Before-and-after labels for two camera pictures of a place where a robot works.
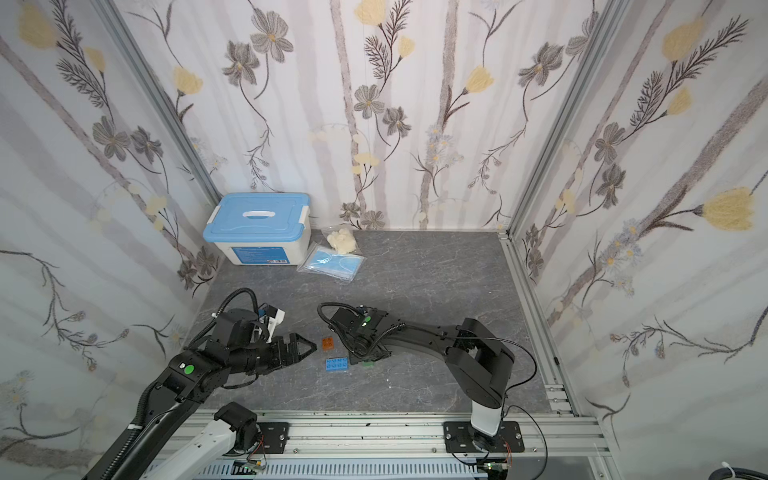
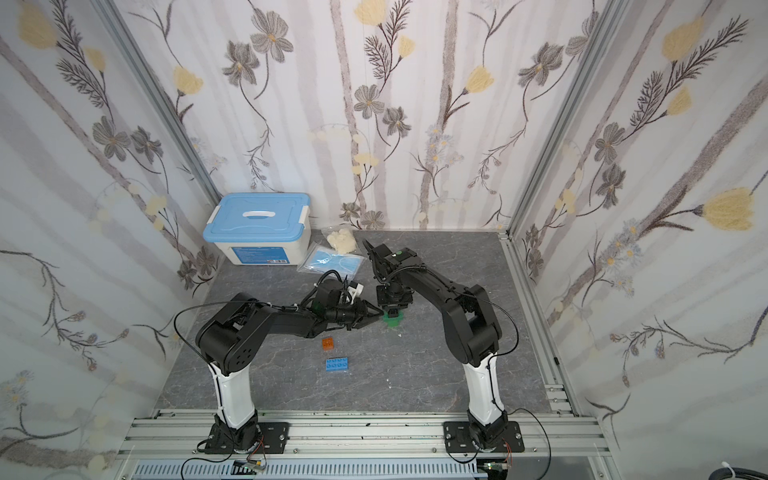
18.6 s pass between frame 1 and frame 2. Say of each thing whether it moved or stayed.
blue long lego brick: stayed
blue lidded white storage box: stayed
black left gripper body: moved
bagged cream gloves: stayed
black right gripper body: moved
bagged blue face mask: stayed
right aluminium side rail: stayed
